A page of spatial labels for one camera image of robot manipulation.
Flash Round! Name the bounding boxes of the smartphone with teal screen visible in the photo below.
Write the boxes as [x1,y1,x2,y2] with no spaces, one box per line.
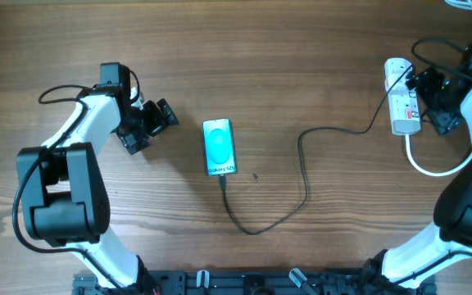
[202,118,237,176]

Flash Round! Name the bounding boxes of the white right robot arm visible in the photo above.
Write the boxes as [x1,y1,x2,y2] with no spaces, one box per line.
[357,43,472,294]

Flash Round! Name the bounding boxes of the white charger plug adapter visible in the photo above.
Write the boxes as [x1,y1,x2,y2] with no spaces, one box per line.
[384,70,414,93]

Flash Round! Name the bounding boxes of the black charging cable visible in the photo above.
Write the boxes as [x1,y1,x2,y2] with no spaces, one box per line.
[218,64,416,236]

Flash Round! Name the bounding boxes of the white power strip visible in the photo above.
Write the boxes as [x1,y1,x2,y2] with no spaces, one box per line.
[384,57,420,136]

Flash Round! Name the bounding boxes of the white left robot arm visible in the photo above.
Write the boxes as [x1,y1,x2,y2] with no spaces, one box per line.
[11,62,179,294]

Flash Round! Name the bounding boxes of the white power strip cord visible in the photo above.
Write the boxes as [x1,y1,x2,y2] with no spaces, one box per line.
[404,0,472,178]

